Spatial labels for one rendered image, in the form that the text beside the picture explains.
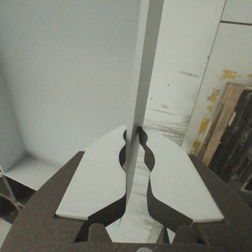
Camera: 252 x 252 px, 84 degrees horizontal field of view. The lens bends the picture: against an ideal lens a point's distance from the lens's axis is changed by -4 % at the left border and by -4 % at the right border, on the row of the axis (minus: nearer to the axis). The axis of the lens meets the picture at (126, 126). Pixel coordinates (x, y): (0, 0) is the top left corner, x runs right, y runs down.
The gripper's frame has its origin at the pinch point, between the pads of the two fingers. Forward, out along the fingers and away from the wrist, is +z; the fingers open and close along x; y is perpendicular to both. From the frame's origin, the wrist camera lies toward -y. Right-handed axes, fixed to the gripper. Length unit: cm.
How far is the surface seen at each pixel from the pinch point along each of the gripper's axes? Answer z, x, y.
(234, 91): 79, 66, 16
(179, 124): 34.4, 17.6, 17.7
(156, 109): 36.7, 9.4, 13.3
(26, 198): 33, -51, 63
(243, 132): 55, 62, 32
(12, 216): 42, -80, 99
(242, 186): 34, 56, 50
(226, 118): 78, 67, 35
